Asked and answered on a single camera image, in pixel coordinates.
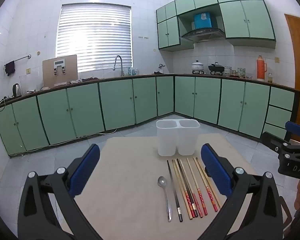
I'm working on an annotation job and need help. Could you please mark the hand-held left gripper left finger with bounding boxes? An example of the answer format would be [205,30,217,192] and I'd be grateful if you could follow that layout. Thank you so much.
[17,144,101,240]

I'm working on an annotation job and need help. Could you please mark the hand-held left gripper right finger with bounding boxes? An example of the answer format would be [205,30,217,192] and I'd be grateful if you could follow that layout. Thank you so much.
[195,143,284,240]

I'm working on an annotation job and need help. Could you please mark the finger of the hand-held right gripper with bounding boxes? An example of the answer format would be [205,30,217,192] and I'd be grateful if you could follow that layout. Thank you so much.
[261,131,290,153]
[284,121,300,143]

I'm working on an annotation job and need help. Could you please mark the red-ended wooden chopstick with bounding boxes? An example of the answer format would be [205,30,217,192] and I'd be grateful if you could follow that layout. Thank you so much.
[192,157,219,212]
[186,157,208,217]
[179,159,203,218]

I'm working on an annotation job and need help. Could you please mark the chopsticks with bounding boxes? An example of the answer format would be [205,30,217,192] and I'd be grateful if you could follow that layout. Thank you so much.
[176,158,198,218]

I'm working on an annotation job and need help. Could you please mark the black chopstick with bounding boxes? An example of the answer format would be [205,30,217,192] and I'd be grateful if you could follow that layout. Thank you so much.
[167,160,183,222]

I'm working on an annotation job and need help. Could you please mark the metal spoon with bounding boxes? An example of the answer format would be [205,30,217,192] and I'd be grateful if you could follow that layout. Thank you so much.
[157,176,172,222]

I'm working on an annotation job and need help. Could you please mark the white two-compartment utensil holder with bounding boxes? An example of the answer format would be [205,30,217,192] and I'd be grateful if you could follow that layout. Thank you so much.
[156,119,200,157]

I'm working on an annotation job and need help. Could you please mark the orange thermos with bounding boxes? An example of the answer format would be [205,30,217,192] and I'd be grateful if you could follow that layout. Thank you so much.
[256,55,268,81]

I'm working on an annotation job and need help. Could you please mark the green lower kitchen cabinets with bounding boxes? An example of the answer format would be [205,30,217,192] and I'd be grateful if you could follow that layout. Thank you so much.
[0,74,300,157]

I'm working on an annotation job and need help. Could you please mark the green kitchen cabinets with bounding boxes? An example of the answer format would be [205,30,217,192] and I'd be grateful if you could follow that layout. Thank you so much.
[0,74,300,157]
[156,0,277,52]

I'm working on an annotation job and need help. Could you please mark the white cooking pot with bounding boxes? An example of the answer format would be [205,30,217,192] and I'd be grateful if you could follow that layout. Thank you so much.
[191,60,205,72]

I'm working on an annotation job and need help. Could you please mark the steel electric kettle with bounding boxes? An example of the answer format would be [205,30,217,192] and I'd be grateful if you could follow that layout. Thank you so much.
[12,83,23,97]

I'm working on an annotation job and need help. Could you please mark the metal sink faucet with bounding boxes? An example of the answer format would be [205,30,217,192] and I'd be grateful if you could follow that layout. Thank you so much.
[112,55,124,77]

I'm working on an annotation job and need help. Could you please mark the green upper kitchen cabinets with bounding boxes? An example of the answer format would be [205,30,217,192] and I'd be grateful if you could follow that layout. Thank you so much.
[156,0,277,52]

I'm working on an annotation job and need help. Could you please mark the range hood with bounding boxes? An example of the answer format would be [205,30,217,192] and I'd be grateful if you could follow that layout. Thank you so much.
[180,28,226,43]

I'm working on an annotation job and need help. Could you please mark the dark hanging cloth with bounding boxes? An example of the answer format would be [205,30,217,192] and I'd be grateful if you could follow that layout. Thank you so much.
[4,60,16,77]

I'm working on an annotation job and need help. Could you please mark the white window blind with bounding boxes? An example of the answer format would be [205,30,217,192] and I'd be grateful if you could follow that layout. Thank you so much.
[55,4,134,73]

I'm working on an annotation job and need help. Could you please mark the blue box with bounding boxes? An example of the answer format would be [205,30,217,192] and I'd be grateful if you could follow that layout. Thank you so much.
[193,12,213,29]

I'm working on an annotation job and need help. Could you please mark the metal towel rail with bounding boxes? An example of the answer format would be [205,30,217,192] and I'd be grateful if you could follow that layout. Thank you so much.
[4,54,32,67]

